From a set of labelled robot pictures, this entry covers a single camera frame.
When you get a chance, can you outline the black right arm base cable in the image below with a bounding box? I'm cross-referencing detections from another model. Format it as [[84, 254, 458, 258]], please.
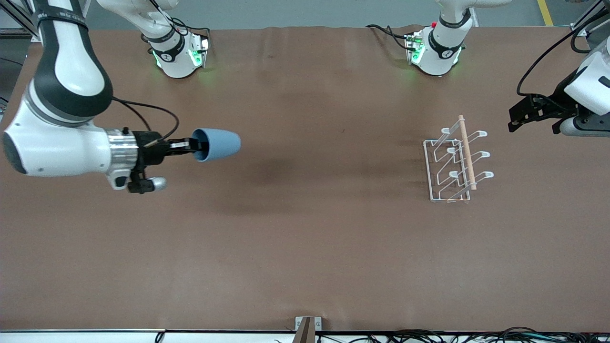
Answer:
[[164, 18, 211, 40]]

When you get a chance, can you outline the brown table cover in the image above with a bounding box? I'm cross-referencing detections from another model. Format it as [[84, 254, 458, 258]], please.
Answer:
[[0, 25, 610, 333]]

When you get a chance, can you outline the black arm base cable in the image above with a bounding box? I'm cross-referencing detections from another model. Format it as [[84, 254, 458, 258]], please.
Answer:
[[164, 18, 211, 40], [366, 24, 416, 51]]

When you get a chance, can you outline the white wire cup holder rack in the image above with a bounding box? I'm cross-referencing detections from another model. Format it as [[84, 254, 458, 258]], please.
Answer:
[[423, 115, 494, 203]]

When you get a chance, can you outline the black cable bundle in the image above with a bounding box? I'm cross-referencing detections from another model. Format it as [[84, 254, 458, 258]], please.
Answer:
[[315, 326, 610, 343]]

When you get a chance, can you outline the yellow floor tape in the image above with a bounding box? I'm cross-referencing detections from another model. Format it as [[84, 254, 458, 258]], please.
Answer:
[[537, 0, 555, 26]]

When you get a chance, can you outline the black left arm base cable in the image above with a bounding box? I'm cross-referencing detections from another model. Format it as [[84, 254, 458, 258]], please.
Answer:
[[366, 24, 416, 51]]

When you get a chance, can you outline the blue plastic cup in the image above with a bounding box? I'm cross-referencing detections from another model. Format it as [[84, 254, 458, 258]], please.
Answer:
[[192, 128, 242, 163]]

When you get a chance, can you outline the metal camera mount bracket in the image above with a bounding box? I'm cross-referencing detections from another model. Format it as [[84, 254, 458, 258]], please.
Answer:
[[295, 316, 322, 343]]

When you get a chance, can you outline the aluminium frame profile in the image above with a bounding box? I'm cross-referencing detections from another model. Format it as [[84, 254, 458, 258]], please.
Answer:
[[0, 0, 43, 42], [569, 0, 610, 46]]

